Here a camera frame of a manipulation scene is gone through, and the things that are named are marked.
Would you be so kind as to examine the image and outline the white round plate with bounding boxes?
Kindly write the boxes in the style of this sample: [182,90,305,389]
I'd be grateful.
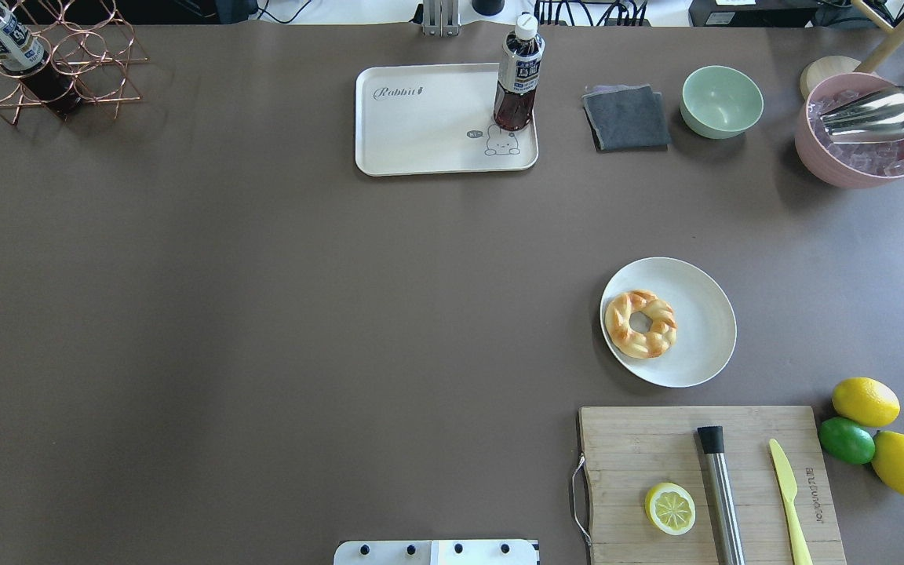
[600,257,738,388]

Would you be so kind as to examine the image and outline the cream rabbit tray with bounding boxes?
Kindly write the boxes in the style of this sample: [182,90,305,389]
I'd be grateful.
[354,62,539,177]

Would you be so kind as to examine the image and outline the braided donut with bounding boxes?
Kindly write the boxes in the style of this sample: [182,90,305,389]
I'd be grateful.
[605,290,678,359]

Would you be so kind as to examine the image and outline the brown tea bottle on tray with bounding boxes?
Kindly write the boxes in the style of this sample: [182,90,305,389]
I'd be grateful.
[493,12,545,131]

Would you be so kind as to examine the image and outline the grey folded cloth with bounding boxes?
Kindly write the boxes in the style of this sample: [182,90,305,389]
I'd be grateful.
[581,85,671,151]

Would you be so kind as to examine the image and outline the bamboo cutting board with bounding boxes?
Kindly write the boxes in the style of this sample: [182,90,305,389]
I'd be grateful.
[580,406,847,564]

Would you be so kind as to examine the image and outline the steel muddler black tip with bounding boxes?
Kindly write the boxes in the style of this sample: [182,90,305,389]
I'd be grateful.
[697,425,746,564]

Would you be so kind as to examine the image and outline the lemon half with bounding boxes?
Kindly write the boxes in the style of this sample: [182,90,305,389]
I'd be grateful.
[643,482,696,536]

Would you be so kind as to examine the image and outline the mint green bowl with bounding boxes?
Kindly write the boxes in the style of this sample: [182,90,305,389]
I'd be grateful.
[680,65,764,140]

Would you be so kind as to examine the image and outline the yellow plastic knife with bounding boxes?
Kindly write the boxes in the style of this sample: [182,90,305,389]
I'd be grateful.
[768,439,814,565]

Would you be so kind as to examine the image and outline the green lime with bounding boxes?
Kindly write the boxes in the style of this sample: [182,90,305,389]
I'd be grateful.
[818,416,876,465]

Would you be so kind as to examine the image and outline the whole lemon upper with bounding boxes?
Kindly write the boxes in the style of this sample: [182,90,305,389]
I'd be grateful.
[831,377,901,427]

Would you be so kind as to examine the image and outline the pink ice bowl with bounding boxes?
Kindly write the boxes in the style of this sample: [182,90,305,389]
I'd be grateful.
[794,72,904,188]

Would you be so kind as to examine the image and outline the wooden round stand base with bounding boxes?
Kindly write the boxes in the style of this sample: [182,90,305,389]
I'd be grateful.
[800,55,861,99]

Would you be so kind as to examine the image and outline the steel ice scoop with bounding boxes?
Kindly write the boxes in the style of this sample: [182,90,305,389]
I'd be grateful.
[819,86,904,144]

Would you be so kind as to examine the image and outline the tea bottle in rack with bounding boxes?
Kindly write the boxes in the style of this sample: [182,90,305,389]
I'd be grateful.
[0,1,83,117]

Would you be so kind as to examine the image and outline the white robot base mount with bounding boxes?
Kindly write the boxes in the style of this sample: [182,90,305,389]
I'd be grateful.
[333,538,541,564]

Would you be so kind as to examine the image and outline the copper wire bottle rack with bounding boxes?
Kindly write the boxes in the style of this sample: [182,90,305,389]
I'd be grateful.
[0,1,148,126]

